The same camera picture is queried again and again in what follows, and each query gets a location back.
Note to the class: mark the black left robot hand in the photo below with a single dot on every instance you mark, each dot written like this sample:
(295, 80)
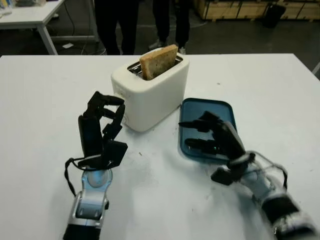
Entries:
(90, 135)

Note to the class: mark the white paper on floor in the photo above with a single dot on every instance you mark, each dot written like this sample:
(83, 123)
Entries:
(67, 45)

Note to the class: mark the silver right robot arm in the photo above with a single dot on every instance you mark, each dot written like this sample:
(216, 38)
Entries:
(280, 207)

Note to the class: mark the person in wide black trousers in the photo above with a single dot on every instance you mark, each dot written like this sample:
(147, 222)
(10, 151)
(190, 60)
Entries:
(115, 25)

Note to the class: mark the white two-slot toaster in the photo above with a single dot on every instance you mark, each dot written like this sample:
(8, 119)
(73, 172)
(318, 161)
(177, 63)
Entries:
(155, 100)

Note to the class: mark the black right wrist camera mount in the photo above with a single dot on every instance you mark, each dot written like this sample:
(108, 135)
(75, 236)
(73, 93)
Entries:
(223, 176)

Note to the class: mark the stacked wooden crates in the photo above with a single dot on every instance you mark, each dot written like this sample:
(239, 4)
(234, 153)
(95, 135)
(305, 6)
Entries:
(237, 8)

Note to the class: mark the blue plastic tray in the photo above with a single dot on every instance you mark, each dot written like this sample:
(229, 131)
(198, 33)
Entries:
(200, 107)

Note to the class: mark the black waste bin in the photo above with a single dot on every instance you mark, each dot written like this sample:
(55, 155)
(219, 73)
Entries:
(273, 15)

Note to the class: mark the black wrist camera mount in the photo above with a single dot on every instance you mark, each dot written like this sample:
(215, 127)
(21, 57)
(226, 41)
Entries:
(113, 155)
(223, 176)

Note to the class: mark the person in slim black trousers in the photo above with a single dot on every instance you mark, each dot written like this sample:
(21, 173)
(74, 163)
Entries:
(172, 22)

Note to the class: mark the slice of brown bread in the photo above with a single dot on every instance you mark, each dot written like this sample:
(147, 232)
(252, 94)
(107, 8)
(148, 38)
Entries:
(158, 63)

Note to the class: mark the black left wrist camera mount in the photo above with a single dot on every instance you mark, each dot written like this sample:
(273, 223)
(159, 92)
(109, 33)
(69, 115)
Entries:
(113, 155)

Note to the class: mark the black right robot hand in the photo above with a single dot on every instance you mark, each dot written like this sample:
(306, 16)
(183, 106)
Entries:
(227, 142)

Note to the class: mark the white background table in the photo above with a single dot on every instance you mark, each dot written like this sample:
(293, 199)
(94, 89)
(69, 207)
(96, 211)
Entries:
(25, 17)

